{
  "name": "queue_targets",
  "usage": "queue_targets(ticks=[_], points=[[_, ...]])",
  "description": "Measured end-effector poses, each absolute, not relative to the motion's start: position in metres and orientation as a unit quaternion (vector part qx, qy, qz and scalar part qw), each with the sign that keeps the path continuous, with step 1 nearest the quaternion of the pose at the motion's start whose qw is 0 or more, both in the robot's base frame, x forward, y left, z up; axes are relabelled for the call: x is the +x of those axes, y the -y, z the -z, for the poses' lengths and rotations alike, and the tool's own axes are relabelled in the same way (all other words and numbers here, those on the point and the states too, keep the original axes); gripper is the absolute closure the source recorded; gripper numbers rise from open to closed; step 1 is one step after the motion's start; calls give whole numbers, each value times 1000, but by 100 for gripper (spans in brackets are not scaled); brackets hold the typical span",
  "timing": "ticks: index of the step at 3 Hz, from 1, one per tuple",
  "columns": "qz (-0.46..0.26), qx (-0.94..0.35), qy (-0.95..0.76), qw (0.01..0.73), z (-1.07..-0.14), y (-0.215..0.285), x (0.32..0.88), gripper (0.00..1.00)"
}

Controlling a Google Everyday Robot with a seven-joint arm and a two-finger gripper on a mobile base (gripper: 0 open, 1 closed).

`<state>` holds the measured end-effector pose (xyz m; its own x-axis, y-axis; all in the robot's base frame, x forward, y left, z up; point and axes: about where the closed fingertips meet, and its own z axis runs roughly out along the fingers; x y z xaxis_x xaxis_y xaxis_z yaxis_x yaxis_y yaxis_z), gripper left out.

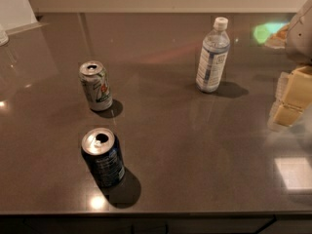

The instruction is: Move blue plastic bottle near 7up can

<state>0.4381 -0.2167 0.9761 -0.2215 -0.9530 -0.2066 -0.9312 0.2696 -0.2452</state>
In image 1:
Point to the green white 7up can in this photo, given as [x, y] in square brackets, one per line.
[94, 81]

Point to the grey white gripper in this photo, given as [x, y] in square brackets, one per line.
[299, 38]

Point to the dark blue soda can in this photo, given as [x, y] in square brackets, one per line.
[101, 151]

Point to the clear blue-labelled plastic bottle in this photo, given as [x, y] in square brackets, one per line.
[213, 57]

